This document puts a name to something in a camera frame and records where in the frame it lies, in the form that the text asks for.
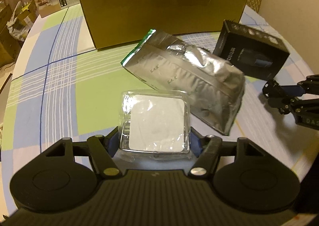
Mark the black product box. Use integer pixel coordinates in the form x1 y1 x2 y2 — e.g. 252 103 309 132
214 20 290 81

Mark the silver foil pouch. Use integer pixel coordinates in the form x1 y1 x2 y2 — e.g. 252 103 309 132
121 29 245 135

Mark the checkered tablecloth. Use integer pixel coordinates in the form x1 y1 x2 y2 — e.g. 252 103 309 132
1 5 318 215

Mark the large brown cardboard box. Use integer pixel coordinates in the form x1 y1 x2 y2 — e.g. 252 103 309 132
80 0 248 49

